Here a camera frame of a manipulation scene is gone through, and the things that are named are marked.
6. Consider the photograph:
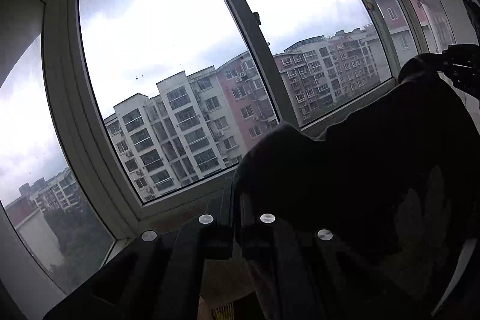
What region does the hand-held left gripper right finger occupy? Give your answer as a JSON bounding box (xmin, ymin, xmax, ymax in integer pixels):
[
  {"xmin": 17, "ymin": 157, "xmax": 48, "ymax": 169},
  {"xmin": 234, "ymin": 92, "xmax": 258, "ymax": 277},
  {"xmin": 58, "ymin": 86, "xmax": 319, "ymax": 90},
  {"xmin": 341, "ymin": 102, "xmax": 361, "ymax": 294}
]
[{"xmin": 235, "ymin": 192, "xmax": 432, "ymax": 320}]

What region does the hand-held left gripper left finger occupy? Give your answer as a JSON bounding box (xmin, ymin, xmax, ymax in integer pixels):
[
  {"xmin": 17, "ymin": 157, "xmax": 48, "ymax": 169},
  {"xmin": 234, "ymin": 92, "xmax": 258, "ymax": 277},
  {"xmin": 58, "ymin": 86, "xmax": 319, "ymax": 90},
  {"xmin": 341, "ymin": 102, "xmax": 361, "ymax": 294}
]
[{"xmin": 43, "ymin": 177, "xmax": 236, "ymax": 320}]

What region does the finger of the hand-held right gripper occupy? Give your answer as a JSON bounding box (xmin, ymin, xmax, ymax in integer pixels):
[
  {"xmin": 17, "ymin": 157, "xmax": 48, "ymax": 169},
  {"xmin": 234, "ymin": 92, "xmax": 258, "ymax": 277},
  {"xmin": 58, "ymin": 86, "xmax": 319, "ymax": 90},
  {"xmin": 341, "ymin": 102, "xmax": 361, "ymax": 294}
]
[{"xmin": 437, "ymin": 43, "xmax": 474, "ymax": 72}]

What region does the grey flower-print T-shirt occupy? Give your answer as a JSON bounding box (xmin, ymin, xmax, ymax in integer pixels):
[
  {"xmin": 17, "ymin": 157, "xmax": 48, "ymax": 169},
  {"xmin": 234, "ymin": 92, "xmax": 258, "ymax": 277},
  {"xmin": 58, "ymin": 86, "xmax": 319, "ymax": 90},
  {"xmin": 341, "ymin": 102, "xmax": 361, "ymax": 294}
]
[{"xmin": 232, "ymin": 54, "xmax": 480, "ymax": 320}]

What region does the white window frame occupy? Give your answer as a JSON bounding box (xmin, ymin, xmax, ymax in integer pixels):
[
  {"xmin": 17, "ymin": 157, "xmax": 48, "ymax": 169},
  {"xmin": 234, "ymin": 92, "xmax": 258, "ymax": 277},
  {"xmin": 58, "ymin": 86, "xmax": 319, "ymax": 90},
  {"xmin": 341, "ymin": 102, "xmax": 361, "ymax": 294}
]
[{"xmin": 0, "ymin": 0, "xmax": 466, "ymax": 306}]

